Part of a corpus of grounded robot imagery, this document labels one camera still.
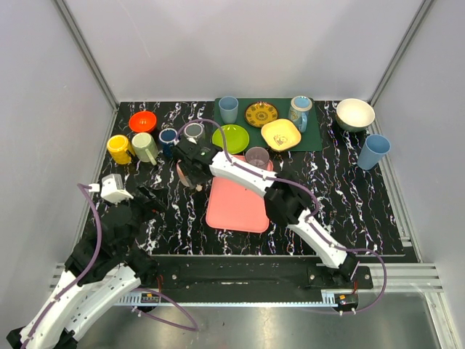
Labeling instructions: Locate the pink ceramic mug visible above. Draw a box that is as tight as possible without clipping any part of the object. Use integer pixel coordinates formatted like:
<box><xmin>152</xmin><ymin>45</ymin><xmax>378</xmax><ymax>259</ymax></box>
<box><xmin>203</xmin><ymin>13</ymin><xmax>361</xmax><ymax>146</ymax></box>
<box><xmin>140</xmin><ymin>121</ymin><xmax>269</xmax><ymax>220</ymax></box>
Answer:
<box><xmin>176</xmin><ymin>161</ymin><xmax>203</xmax><ymax>192</ymax></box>

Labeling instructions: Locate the grey ceramic mug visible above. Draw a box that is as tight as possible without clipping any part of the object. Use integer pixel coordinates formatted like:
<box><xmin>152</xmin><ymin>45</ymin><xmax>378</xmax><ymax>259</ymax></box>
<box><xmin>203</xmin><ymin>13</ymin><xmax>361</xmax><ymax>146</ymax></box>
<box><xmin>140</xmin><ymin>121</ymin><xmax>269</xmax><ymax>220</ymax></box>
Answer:
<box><xmin>183</xmin><ymin>122</ymin><xmax>206</xmax><ymax>144</ymax></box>

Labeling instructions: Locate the dark blue ceramic mug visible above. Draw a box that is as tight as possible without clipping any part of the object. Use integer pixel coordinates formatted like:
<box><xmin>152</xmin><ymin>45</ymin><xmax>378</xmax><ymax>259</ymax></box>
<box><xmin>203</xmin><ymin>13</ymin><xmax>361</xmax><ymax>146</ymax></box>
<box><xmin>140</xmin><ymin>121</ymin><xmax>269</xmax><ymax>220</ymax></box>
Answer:
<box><xmin>158</xmin><ymin>128</ymin><xmax>179</xmax><ymax>159</ymax></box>

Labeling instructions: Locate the light green ceramic mug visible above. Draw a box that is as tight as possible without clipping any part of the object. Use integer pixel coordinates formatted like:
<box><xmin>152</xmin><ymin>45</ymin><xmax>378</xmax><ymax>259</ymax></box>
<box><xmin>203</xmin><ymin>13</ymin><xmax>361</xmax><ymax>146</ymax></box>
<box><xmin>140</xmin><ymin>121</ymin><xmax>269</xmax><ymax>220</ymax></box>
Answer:
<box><xmin>132</xmin><ymin>132</ymin><xmax>158</xmax><ymax>166</ymax></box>

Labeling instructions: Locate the yellow glass mug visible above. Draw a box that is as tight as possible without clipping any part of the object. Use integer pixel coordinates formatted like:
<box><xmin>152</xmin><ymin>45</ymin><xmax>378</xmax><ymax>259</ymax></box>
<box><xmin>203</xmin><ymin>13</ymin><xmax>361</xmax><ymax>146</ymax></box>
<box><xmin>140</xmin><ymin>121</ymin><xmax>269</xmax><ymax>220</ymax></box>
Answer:
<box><xmin>106</xmin><ymin>135</ymin><xmax>135</xmax><ymax>165</ymax></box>

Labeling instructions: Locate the purple translucent cup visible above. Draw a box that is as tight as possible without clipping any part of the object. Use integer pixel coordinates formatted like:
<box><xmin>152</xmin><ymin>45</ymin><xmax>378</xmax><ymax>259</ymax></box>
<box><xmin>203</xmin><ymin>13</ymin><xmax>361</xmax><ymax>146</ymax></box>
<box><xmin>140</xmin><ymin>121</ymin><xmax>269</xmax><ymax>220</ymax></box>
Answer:
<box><xmin>245</xmin><ymin>147</ymin><xmax>270</xmax><ymax>169</ymax></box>

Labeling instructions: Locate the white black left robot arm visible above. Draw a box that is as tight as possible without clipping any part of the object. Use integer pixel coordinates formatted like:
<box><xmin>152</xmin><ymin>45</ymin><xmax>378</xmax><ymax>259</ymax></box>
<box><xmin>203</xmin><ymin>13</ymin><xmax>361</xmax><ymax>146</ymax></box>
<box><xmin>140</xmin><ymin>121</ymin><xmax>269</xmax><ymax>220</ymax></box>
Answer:
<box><xmin>7</xmin><ymin>185</ymin><xmax>167</xmax><ymax>348</ymax></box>

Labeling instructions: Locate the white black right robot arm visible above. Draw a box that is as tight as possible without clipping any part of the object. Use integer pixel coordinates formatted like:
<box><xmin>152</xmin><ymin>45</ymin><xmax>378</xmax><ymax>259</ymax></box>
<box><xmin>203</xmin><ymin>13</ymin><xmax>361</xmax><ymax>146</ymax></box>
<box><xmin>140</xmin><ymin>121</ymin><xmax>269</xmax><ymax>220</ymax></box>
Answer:
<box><xmin>172</xmin><ymin>139</ymin><xmax>360</xmax><ymax>289</ymax></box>

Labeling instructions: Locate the light blue patterned mug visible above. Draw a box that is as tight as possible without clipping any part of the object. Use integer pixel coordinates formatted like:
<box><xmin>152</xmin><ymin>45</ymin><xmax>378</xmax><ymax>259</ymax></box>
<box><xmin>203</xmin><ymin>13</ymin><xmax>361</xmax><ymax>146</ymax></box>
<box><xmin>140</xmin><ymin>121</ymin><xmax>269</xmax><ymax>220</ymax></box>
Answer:
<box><xmin>288</xmin><ymin>96</ymin><xmax>313</xmax><ymax>133</ymax></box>

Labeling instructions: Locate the lime green plate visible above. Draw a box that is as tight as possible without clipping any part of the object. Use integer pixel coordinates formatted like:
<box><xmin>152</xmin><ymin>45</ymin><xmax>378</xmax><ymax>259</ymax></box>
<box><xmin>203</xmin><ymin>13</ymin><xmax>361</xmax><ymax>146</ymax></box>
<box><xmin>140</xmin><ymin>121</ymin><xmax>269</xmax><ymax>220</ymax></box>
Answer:
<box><xmin>211</xmin><ymin>124</ymin><xmax>250</xmax><ymax>154</ymax></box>

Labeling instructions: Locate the pink plastic tray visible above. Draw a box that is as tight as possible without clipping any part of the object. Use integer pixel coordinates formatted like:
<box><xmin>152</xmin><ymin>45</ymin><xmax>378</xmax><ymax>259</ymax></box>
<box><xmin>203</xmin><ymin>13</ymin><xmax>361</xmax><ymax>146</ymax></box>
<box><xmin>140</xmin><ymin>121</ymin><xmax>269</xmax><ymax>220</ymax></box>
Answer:
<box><xmin>206</xmin><ymin>177</ymin><xmax>270</xmax><ymax>233</ymax></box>

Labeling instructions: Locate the orange plastic bowl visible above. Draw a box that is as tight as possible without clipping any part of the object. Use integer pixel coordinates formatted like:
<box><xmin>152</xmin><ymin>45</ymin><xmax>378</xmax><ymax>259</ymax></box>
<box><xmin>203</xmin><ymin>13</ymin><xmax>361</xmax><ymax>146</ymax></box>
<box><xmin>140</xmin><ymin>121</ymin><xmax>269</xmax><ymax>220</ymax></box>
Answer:
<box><xmin>129</xmin><ymin>111</ymin><xmax>157</xmax><ymax>133</ymax></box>

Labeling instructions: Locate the light blue cup on mat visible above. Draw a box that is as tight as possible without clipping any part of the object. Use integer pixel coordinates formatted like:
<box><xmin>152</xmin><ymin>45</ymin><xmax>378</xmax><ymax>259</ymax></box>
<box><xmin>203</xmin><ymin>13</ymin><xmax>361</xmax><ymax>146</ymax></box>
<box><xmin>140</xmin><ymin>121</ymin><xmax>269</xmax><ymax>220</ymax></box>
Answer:
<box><xmin>219</xmin><ymin>96</ymin><xmax>239</xmax><ymax>124</ymax></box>

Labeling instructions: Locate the yellow black patterned saucer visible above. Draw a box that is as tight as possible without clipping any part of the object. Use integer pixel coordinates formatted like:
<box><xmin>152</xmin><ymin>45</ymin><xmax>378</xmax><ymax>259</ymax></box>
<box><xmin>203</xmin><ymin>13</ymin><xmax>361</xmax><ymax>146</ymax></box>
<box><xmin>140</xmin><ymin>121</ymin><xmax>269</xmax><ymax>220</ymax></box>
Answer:
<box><xmin>245</xmin><ymin>101</ymin><xmax>279</xmax><ymax>128</ymax></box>

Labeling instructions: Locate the yellow square plate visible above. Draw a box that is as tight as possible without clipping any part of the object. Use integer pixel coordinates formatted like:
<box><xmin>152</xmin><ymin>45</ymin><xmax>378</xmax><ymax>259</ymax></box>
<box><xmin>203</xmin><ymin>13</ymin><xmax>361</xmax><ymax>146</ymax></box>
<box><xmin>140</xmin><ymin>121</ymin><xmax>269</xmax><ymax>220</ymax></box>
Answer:
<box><xmin>261</xmin><ymin>119</ymin><xmax>302</xmax><ymax>151</ymax></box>

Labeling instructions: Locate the white floral ceramic bowl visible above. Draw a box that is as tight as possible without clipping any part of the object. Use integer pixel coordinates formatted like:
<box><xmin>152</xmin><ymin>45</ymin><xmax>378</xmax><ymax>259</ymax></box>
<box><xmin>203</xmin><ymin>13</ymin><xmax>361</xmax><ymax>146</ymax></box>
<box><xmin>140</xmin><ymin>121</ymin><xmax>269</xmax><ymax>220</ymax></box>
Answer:
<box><xmin>336</xmin><ymin>98</ymin><xmax>376</xmax><ymax>132</ymax></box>

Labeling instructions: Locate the light blue plastic cup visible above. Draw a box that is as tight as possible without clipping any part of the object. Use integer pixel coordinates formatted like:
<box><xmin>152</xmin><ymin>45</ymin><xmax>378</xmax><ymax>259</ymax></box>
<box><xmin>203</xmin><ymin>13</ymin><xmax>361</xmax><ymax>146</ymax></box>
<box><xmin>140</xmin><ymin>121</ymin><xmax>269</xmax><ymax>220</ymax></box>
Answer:
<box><xmin>357</xmin><ymin>135</ymin><xmax>391</xmax><ymax>170</ymax></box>

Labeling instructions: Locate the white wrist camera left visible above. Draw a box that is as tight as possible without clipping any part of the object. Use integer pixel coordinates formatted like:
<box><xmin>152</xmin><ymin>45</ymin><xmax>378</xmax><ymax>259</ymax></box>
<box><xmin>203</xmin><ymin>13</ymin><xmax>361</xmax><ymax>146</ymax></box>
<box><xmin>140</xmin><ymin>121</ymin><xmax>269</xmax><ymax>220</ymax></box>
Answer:
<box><xmin>89</xmin><ymin>174</ymin><xmax>134</xmax><ymax>204</ymax></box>

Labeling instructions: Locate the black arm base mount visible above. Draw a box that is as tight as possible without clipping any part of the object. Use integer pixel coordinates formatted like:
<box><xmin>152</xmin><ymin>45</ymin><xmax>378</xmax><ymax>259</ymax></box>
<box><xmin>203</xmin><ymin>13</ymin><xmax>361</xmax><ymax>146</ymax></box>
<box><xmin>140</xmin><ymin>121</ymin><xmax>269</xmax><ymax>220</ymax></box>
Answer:
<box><xmin>153</xmin><ymin>255</ymin><xmax>373</xmax><ymax>291</ymax></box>

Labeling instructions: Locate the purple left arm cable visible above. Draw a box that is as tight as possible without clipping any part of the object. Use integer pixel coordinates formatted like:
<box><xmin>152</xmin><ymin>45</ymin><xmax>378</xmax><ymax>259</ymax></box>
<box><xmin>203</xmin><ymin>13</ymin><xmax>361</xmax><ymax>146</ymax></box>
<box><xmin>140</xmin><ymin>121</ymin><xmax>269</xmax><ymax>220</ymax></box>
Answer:
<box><xmin>20</xmin><ymin>183</ymin><xmax>200</xmax><ymax>349</ymax></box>

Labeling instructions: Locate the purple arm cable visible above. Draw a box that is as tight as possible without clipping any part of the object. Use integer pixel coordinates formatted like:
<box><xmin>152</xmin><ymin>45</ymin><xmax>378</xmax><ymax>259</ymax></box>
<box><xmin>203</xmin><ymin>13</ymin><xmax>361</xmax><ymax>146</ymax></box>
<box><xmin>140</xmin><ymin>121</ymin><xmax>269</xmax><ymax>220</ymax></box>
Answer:
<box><xmin>20</xmin><ymin>183</ymin><xmax>200</xmax><ymax>349</ymax></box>
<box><xmin>176</xmin><ymin>119</ymin><xmax>389</xmax><ymax>316</ymax></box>

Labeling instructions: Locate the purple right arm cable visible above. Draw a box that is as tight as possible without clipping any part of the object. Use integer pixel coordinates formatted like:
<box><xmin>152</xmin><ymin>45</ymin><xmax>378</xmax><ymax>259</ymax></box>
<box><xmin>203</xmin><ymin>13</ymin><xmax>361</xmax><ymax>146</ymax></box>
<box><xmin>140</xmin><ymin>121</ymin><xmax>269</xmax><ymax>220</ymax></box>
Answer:
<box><xmin>176</xmin><ymin>119</ymin><xmax>389</xmax><ymax>316</ymax></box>

